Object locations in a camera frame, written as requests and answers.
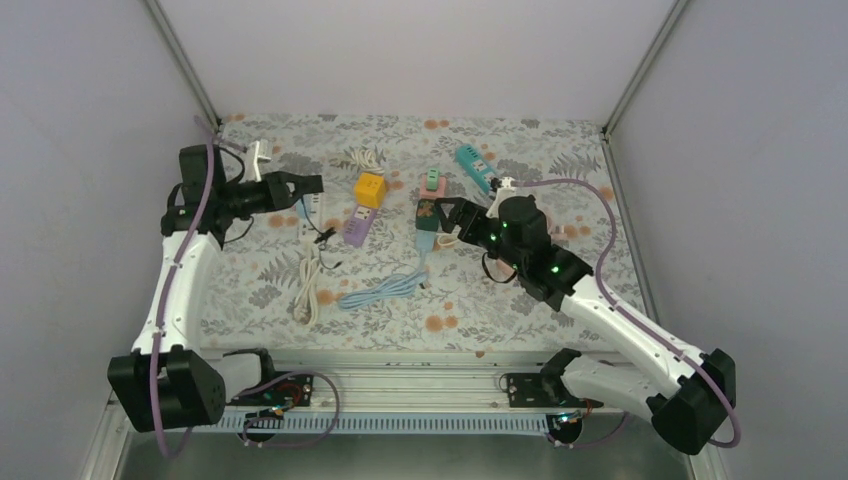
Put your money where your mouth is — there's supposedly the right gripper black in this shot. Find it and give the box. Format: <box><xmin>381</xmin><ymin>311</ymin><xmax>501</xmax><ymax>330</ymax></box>
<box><xmin>435</xmin><ymin>198</ymin><xmax>525</xmax><ymax>272</ymax></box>

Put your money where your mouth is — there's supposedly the dark green cube socket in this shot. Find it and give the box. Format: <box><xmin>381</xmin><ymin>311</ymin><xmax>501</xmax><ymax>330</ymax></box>
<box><xmin>415</xmin><ymin>199</ymin><xmax>441</xmax><ymax>232</ymax></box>

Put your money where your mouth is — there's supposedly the small green plug adapter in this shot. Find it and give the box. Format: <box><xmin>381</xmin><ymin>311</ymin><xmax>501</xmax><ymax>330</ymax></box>
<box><xmin>424</xmin><ymin>168</ymin><xmax>443</xmax><ymax>192</ymax></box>

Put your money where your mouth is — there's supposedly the black charger with cable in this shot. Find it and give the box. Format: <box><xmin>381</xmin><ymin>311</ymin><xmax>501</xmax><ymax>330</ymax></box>
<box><xmin>312</xmin><ymin>225</ymin><xmax>342</xmax><ymax>270</ymax></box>

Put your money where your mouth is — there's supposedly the yellow cube power socket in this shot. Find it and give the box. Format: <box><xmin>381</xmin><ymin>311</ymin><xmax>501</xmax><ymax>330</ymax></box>
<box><xmin>353</xmin><ymin>172</ymin><xmax>387</xmax><ymax>209</ymax></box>

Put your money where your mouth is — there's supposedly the pink cube power socket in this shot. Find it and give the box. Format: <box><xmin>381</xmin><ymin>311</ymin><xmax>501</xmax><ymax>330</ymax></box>
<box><xmin>418</xmin><ymin>176</ymin><xmax>447</xmax><ymax>200</ymax></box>

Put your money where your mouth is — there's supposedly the pink round power socket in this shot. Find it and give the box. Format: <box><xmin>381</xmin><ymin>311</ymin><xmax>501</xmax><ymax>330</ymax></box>
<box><xmin>495</xmin><ymin>260</ymin><xmax>517</xmax><ymax>283</ymax></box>

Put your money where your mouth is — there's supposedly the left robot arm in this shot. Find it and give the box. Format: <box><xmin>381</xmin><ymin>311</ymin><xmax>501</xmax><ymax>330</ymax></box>
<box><xmin>107</xmin><ymin>145</ymin><xmax>324</xmax><ymax>433</ymax></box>

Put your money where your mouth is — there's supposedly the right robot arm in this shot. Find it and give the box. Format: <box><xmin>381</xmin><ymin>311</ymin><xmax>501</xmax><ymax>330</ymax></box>
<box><xmin>434</xmin><ymin>196</ymin><xmax>738</xmax><ymax>455</ymax></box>

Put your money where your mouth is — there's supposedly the white power strip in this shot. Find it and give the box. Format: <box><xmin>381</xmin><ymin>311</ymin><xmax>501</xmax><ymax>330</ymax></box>
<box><xmin>298</xmin><ymin>193</ymin><xmax>325</xmax><ymax>243</ymax></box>

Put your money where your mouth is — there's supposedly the purple usb power strip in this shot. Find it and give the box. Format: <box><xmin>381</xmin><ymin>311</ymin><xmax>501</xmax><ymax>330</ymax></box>
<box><xmin>343</xmin><ymin>204</ymin><xmax>379</xmax><ymax>248</ymax></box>

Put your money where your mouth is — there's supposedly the teal power strip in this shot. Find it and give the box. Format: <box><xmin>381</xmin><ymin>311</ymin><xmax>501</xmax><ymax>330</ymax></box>
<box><xmin>455</xmin><ymin>144</ymin><xmax>497</xmax><ymax>195</ymax></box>

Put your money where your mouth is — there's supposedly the floral table cloth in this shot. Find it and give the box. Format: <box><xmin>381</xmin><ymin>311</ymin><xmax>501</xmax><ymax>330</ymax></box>
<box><xmin>200</xmin><ymin>114</ymin><xmax>644</xmax><ymax>352</ymax></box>

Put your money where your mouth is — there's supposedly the white coiled cable back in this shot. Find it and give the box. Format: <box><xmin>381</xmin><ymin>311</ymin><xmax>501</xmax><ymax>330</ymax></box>
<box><xmin>334</xmin><ymin>144</ymin><xmax>386</xmax><ymax>175</ymax></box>

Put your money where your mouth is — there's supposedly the white coiled cable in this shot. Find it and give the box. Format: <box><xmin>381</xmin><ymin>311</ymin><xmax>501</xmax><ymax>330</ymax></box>
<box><xmin>290</xmin><ymin>241</ymin><xmax>325</xmax><ymax>327</ymax></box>
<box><xmin>334</xmin><ymin>144</ymin><xmax>386</xmax><ymax>175</ymax></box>

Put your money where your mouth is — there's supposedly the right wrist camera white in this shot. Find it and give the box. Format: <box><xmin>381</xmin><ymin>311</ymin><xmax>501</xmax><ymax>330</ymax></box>
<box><xmin>486</xmin><ymin>176</ymin><xmax>519</xmax><ymax>218</ymax></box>

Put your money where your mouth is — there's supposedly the light blue coiled cable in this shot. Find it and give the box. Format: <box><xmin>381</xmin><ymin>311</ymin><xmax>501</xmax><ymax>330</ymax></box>
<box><xmin>336</xmin><ymin>254</ymin><xmax>432</xmax><ymax>313</ymax></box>

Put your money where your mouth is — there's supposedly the pink coiled cable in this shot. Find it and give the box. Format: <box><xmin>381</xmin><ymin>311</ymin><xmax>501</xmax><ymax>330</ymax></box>
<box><xmin>543</xmin><ymin>208</ymin><xmax>568</xmax><ymax>243</ymax></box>

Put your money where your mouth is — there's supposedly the white coiled cable front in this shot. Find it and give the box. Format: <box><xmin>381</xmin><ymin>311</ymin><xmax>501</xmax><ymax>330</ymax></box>
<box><xmin>290</xmin><ymin>241</ymin><xmax>325</xmax><ymax>327</ymax></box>

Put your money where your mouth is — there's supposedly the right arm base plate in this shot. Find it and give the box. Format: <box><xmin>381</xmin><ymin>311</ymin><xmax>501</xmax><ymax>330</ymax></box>
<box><xmin>498</xmin><ymin>373</ymin><xmax>602</xmax><ymax>408</ymax></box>

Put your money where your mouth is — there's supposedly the aluminium rail frame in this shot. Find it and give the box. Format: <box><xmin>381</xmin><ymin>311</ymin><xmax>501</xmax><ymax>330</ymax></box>
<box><xmin>109</xmin><ymin>349</ymin><xmax>704</xmax><ymax>415</ymax></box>

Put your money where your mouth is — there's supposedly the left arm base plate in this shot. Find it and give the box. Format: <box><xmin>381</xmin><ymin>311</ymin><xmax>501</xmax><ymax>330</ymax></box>
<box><xmin>228</xmin><ymin>374</ymin><xmax>314</xmax><ymax>408</ymax></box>

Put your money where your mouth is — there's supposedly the light blue cable duct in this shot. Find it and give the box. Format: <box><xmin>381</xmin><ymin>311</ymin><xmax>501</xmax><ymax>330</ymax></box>
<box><xmin>248</xmin><ymin>412</ymin><xmax>549</xmax><ymax>436</ymax></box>

